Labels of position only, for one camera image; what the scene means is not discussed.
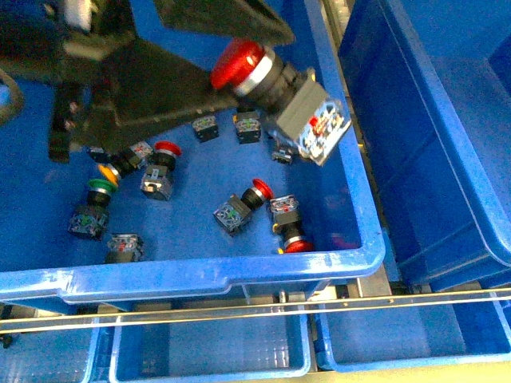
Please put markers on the small blue bin middle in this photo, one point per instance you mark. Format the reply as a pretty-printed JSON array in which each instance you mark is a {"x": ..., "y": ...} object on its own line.
[{"x": 267, "y": 344}]

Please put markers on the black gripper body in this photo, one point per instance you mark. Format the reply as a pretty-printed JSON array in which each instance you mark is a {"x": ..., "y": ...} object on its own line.
[{"x": 60, "y": 44}]

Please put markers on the green button near left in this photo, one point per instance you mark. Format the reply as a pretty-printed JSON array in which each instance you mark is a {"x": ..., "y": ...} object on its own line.
[{"x": 90, "y": 220}]

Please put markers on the button by near wall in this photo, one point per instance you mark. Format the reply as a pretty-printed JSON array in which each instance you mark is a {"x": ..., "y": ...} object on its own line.
[{"x": 288, "y": 224}]

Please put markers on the small blue bin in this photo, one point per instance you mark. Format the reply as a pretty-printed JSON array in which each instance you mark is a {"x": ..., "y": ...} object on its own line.
[
  {"x": 50, "y": 356},
  {"x": 413, "y": 331},
  {"x": 267, "y": 344}
]

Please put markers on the green button centre far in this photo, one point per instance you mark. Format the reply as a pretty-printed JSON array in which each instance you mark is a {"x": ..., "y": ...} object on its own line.
[{"x": 205, "y": 128}]

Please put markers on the red button lying near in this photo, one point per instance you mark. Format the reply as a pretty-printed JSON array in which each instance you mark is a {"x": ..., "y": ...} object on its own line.
[{"x": 237, "y": 211}]

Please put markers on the red mushroom button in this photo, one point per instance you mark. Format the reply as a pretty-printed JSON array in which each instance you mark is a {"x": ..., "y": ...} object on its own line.
[{"x": 298, "y": 109}]

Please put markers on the small blue bin right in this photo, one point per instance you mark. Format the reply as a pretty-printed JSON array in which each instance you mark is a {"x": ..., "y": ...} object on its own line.
[{"x": 413, "y": 331}]

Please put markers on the empty blue bin right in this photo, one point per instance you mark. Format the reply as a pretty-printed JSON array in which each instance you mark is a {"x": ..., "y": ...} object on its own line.
[{"x": 430, "y": 84}]

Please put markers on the blue bin with buttons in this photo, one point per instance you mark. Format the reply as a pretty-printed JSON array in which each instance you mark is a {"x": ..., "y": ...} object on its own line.
[{"x": 187, "y": 254}]

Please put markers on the green button right far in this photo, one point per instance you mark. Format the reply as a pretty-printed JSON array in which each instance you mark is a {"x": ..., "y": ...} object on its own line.
[{"x": 247, "y": 126}]

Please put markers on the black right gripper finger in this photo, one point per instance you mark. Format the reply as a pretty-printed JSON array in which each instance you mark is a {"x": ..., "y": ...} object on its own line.
[
  {"x": 142, "y": 91},
  {"x": 250, "y": 20}
]

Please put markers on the contact block near rim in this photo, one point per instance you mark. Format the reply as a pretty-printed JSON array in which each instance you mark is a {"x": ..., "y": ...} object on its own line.
[{"x": 124, "y": 248}]

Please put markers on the red button small left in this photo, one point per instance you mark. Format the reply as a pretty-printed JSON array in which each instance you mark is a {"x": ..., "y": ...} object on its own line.
[{"x": 157, "y": 181}]

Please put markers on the yellow button lying left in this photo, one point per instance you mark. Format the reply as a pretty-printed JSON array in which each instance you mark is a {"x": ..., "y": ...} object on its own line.
[{"x": 126, "y": 162}]

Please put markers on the small blue bin left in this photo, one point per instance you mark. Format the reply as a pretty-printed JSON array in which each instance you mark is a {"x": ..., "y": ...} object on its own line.
[{"x": 50, "y": 356}]

